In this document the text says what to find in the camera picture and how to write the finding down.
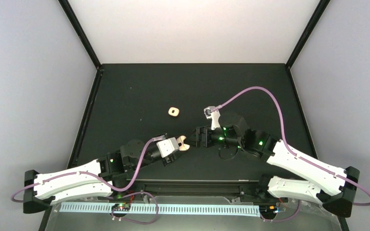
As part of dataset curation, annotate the cream earbud charging case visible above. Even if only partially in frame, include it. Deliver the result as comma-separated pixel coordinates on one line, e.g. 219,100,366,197
176,135,190,152

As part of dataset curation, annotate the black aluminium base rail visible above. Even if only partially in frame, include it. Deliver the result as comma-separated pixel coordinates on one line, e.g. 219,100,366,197
54,180,288,202

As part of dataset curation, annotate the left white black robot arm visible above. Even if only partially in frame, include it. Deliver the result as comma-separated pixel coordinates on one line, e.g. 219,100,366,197
21,135,190,214

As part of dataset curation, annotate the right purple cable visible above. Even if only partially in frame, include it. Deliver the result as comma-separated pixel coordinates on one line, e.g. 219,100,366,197
213,86,370,223

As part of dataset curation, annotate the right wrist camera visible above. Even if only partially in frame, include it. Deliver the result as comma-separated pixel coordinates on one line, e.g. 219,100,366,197
203,106,221,130

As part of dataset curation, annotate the right frame post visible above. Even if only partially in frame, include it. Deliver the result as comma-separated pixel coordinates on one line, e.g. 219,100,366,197
285,0,330,70

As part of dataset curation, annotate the left frame post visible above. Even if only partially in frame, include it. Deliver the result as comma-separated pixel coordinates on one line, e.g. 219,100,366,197
58,0,102,69

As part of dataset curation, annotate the white slotted cable duct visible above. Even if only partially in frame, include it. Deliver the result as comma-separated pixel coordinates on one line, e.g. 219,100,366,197
59,202,260,217

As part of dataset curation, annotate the frame post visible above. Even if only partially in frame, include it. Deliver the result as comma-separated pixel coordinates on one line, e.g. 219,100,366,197
58,0,102,69
285,0,330,70

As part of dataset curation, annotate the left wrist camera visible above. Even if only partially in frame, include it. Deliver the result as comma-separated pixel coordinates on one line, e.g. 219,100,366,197
157,137,179,158

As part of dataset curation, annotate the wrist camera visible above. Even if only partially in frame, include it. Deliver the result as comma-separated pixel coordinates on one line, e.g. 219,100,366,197
157,137,179,158
203,106,221,130

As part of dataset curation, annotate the small circuit board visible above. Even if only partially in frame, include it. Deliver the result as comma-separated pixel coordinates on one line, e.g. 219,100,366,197
111,203,131,212

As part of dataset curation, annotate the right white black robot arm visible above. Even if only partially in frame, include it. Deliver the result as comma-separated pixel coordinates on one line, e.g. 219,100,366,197
191,113,360,218

